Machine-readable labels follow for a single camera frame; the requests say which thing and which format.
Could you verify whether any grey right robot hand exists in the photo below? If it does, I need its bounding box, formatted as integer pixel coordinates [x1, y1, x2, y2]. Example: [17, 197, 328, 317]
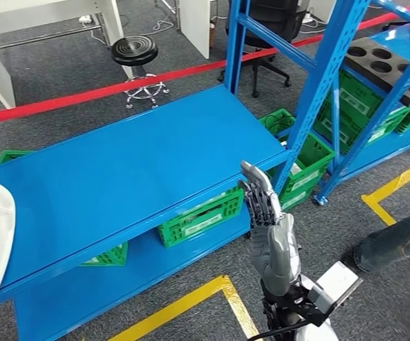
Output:
[238, 160, 302, 298]

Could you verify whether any yellow floor tape by shelf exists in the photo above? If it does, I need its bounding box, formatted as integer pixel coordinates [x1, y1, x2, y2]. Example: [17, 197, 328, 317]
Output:
[106, 275, 262, 341]

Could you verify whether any blue metal shelf rack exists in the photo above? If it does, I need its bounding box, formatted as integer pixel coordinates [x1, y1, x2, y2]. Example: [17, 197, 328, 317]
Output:
[0, 0, 372, 341]
[313, 0, 410, 207]

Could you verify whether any person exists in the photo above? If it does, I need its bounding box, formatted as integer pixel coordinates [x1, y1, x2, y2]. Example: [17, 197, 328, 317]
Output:
[353, 209, 410, 341]

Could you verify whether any black office chair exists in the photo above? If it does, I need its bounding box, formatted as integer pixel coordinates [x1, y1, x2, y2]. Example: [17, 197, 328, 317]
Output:
[218, 0, 311, 99]

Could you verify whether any black foam tray with holes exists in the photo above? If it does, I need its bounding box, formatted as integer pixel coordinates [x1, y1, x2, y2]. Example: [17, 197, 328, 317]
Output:
[343, 36, 410, 108]

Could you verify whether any long red barrier belt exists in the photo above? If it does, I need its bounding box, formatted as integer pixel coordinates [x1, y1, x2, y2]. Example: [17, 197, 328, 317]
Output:
[0, 0, 410, 128]

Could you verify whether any black round stool chrome base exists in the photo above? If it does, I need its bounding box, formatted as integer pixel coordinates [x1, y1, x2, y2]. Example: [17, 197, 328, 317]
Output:
[111, 35, 171, 110]

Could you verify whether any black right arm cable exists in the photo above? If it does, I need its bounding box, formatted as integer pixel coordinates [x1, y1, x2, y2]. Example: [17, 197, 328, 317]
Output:
[247, 320, 310, 341]

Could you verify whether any white floor cable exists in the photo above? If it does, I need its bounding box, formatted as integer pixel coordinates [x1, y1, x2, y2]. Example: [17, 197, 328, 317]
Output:
[144, 16, 176, 38]

